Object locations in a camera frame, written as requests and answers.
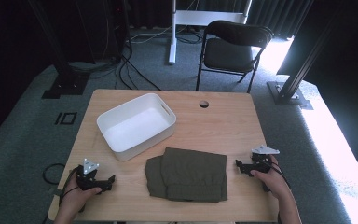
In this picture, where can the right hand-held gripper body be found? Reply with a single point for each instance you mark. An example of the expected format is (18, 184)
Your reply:
(262, 161)

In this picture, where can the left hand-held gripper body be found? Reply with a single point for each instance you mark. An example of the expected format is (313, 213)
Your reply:
(87, 180)

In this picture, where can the olive green pants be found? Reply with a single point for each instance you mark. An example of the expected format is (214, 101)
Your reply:
(189, 177)

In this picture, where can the white plastic bin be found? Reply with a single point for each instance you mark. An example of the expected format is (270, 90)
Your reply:
(136, 127)

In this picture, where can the person's right hand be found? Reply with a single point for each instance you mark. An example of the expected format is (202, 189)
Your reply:
(272, 182)

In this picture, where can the person's left hand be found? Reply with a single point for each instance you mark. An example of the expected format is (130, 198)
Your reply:
(74, 199)

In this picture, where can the grey tape piece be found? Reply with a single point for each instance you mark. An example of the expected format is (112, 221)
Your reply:
(55, 191)

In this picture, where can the black metal stand grey base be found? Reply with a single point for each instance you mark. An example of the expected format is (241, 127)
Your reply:
(292, 87)

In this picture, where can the black metal stand square base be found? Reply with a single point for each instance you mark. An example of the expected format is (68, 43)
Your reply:
(65, 84)

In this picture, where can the black folding chair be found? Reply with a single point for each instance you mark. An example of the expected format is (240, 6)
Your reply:
(228, 53)

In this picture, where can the dark curtain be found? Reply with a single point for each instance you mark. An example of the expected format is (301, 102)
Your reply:
(279, 15)

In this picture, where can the dark cabinet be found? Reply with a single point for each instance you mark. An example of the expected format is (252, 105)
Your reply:
(105, 28)

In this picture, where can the white desk frame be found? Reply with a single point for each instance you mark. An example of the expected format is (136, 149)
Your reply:
(199, 18)

